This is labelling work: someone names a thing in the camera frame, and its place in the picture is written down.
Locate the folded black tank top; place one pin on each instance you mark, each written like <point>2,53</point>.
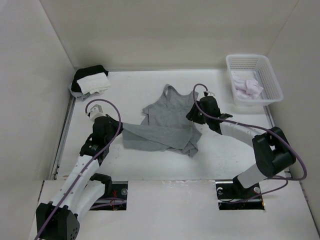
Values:
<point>84,72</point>

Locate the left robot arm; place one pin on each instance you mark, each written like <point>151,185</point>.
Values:
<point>59,219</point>

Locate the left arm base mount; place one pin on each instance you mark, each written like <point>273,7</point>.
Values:
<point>114,199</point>

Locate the white plastic basket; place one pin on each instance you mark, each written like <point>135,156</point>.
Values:
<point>257,67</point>

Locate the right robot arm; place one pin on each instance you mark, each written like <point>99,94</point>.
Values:
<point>271,154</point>

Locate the folded grey tank top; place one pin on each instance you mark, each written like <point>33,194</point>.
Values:
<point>78,95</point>

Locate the folded white tank top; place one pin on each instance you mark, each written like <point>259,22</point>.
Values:
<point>92,84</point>

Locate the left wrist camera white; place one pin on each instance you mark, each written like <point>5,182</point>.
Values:
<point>95,112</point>

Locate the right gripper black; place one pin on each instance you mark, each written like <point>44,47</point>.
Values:
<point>192,114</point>

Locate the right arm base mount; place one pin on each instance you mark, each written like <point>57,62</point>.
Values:
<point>230,198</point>

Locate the grey tank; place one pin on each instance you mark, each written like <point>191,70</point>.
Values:
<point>78,95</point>
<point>165,126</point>

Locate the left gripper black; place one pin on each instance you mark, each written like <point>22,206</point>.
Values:
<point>115,124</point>

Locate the pale pink clothes in basket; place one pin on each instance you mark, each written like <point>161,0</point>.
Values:
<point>247,88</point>

